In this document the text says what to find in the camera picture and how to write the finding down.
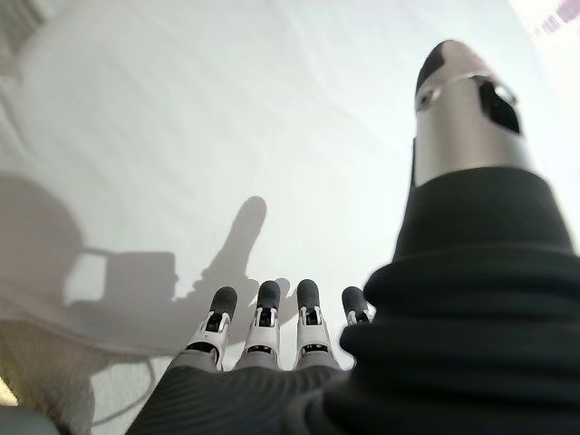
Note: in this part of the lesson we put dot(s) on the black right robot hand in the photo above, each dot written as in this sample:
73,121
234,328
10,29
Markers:
430,317

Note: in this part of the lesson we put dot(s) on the white duvet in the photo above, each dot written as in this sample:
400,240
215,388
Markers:
226,136

